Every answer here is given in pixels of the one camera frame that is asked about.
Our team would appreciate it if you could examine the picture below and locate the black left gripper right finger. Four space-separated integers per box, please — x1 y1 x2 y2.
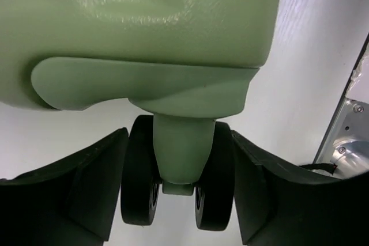
232 131 368 245

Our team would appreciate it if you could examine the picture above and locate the green hardshell suitcase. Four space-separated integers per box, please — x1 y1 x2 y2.
1 0 279 231

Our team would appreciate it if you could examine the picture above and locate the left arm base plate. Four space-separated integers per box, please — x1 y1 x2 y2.
312 39 368 179

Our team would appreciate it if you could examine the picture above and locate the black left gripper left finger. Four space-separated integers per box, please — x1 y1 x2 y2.
1 128 128 245

